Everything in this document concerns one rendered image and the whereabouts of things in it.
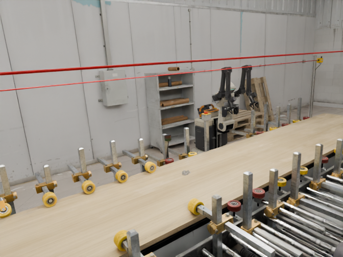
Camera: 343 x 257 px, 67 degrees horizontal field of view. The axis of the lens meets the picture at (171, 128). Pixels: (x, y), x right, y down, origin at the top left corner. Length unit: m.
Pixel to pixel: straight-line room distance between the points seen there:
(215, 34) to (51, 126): 4.03
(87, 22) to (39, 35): 0.79
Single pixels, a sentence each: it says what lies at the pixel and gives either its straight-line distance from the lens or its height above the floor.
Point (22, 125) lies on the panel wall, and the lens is 4.62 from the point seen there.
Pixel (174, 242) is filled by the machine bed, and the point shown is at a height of 0.79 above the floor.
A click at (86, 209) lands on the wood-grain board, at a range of 1.74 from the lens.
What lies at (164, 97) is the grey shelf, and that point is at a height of 1.01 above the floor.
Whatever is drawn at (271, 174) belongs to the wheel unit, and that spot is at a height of 1.09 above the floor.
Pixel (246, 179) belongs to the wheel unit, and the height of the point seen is 1.13.
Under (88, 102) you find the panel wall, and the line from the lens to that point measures 4.78.
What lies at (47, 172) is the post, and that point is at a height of 1.05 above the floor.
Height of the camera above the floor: 1.75
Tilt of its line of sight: 15 degrees down
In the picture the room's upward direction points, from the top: 3 degrees counter-clockwise
